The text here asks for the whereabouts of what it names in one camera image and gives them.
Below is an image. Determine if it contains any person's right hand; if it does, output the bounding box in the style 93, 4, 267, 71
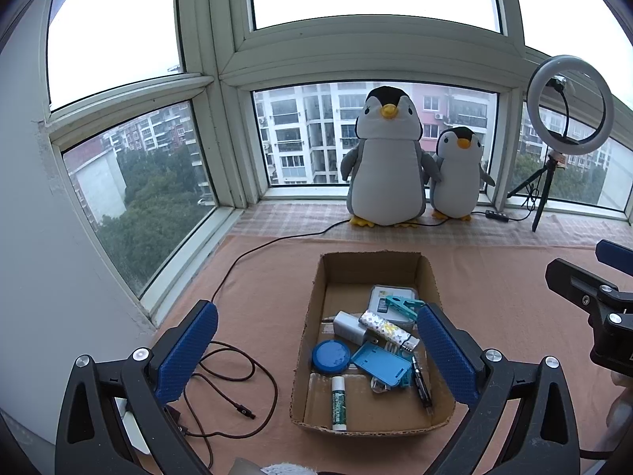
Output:
607, 371, 633, 448

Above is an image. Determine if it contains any blue round tin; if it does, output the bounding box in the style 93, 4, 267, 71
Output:
311, 340, 353, 374

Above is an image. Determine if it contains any large penguin plush toy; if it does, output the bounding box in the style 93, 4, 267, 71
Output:
340, 85, 442, 229

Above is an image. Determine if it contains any white green lip balm stick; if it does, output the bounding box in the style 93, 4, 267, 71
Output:
331, 375, 348, 431

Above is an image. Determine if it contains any teal plastic clip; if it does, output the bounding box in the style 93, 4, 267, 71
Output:
385, 295, 427, 321

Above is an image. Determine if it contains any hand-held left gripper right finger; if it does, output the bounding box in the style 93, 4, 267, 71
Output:
417, 303, 580, 475

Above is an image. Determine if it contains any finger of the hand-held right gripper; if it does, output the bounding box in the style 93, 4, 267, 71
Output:
596, 240, 633, 276
545, 258, 633, 317

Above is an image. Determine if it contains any white wall charger plug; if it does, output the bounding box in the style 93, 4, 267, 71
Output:
333, 311, 369, 346

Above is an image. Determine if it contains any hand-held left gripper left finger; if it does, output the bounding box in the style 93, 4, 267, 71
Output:
55, 299, 219, 475

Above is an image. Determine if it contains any clear plastic product box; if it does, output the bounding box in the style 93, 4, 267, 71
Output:
368, 284, 419, 328

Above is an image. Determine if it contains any brown braided charging cable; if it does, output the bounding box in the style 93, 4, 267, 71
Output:
198, 356, 258, 420

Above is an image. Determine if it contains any cardboard box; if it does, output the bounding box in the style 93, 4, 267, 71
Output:
289, 251, 457, 437

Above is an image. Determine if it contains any long black power cable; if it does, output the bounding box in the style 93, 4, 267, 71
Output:
168, 185, 542, 471

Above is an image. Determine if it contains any patterned white tube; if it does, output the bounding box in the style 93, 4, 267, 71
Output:
358, 310, 421, 352

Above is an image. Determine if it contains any pink felt mat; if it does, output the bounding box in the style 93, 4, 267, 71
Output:
148, 235, 633, 475

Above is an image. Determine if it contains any white window frame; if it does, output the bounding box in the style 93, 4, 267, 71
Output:
30, 0, 633, 327

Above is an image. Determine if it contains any small penguin plush toy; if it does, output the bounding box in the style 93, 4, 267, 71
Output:
428, 126, 497, 222

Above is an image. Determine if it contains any white ring light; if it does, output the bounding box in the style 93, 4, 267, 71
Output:
525, 54, 615, 156

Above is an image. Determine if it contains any white fuzzy cloth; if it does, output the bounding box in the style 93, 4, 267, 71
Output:
260, 462, 320, 475

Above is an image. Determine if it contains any white power adapter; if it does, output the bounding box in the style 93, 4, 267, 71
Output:
115, 396, 152, 456

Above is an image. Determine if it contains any black pen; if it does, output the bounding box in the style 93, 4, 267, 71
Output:
411, 355, 435, 419

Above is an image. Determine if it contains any light blue plastic case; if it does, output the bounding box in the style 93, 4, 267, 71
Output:
351, 342, 413, 388

